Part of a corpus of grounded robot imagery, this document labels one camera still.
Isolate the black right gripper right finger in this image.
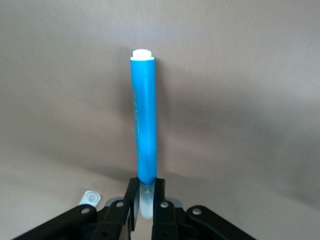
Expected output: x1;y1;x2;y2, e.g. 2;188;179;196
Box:
150;177;257;240

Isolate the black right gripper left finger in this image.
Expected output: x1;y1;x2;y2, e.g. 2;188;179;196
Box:
14;176;140;240

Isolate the blue marker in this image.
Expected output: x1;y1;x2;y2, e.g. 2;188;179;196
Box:
129;47;160;220

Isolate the purple marker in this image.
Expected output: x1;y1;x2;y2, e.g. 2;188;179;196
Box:
78;189;102;208

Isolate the brown table cover sheet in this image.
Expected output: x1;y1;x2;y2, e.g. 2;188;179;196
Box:
0;0;320;240

